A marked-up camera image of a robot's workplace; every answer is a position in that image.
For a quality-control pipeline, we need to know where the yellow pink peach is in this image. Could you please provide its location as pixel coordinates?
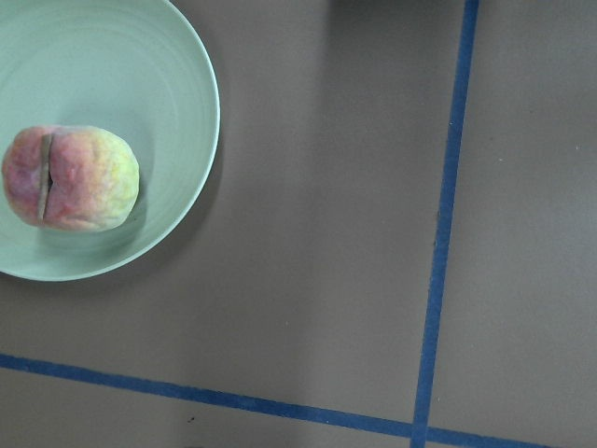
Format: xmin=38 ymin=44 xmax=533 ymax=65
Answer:
xmin=2 ymin=125 xmax=140 ymax=231

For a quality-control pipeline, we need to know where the light green plate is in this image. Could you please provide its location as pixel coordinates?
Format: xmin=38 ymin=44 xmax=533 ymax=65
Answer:
xmin=1 ymin=1 xmax=220 ymax=281

